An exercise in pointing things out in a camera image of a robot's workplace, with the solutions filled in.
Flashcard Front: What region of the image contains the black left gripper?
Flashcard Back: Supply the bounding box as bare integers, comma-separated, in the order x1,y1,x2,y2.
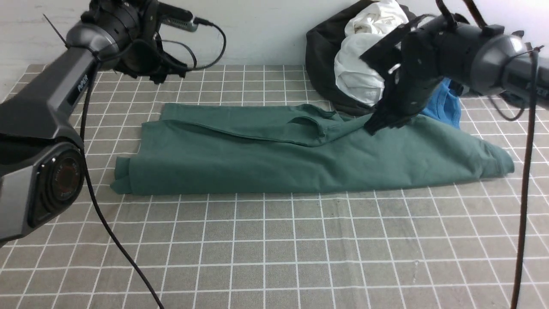
81,0,193,84

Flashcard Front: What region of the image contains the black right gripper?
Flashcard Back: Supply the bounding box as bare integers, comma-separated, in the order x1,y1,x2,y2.
359,14,446,136

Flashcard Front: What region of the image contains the green long-sleeve top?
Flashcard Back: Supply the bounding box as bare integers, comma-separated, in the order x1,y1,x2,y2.
111,103,515,196

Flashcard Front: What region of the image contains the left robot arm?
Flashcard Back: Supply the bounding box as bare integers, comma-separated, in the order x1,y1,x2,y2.
0,0,196,245

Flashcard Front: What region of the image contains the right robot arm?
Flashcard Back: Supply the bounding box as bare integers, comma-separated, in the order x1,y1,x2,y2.
360,15,548,135

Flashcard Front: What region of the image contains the white garment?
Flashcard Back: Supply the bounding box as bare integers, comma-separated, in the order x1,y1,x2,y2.
334,0,410,107

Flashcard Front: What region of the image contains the blue t-shirt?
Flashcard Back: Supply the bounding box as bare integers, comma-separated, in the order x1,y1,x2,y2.
421,78,462,129

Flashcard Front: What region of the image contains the black garment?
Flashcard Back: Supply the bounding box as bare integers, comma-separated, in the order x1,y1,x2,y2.
305,0,419,116

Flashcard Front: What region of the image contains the grey checkered tablecloth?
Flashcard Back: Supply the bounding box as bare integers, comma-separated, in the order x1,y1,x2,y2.
0,65,549,309

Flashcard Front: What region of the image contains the dark right arm cable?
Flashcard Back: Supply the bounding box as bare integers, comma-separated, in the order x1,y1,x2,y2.
435,0,545,309

